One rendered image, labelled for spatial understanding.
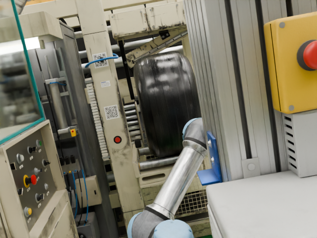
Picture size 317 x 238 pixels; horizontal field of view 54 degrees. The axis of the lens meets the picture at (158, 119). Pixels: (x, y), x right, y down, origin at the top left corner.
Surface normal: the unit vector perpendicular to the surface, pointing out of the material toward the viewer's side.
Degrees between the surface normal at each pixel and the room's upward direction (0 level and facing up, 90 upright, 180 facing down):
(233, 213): 0
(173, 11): 90
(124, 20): 90
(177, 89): 70
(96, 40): 90
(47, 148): 90
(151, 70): 44
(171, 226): 8
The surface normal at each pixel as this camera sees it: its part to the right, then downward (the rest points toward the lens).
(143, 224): -0.49, -0.67
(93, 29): 0.07, 0.16
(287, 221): -0.18, -0.97
